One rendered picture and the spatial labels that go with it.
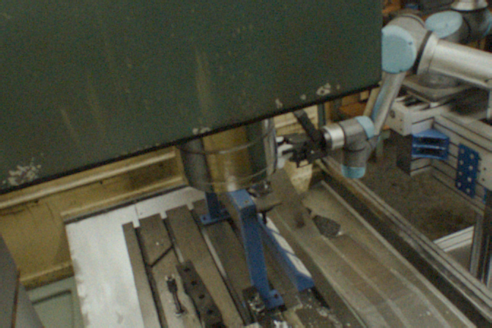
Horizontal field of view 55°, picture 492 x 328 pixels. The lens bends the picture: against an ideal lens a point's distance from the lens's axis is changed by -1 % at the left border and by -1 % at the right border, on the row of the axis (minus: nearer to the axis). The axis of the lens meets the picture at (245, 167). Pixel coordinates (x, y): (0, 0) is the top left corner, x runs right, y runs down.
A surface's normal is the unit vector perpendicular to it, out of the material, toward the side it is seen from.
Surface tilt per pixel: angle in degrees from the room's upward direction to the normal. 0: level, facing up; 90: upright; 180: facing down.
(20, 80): 90
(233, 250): 0
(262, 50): 90
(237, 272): 0
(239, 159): 90
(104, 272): 26
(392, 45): 88
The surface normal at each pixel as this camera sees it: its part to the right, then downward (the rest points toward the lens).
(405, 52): -0.59, 0.44
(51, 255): 0.33, 0.43
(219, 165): -0.03, 0.50
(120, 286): 0.00, -0.60
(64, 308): -0.14, -0.86
